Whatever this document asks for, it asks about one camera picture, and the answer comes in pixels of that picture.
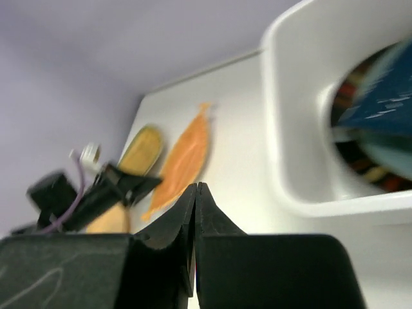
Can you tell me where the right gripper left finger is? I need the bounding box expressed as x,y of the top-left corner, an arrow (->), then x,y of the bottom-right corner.
1,184 -> 197,308

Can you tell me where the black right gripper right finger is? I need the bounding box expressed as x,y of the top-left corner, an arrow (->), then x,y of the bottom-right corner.
195,182 -> 366,308

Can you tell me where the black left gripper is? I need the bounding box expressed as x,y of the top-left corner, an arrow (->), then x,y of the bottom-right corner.
61,164 -> 162,232

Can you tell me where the orange leaf-shaped plate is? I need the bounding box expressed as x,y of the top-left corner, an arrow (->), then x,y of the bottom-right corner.
141,102 -> 211,221

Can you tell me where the teal round ceramic plate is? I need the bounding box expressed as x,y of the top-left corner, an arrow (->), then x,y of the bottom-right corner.
334,43 -> 412,181

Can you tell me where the dark blue leaf dish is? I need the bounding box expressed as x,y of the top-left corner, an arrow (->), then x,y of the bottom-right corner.
337,39 -> 411,136

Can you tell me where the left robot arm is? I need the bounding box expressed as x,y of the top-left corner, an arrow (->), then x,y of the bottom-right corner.
10,163 -> 162,236

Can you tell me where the white plastic bin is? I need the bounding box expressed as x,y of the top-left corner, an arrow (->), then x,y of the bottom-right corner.
261,1 -> 411,224

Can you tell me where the yellow green bamboo-pattern plate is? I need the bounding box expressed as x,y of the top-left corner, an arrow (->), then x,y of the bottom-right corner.
118,124 -> 164,175

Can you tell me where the yellow round plate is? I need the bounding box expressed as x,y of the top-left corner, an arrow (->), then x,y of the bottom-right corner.
86,203 -> 131,234

